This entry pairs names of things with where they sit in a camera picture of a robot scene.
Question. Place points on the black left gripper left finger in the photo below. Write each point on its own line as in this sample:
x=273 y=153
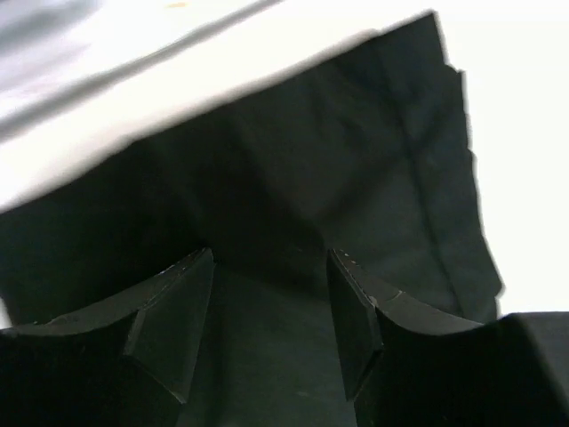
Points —
x=127 y=360

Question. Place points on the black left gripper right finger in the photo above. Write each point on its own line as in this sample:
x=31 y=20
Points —
x=406 y=363

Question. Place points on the black trousers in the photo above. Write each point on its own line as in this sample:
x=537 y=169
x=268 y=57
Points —
x=367 y=152

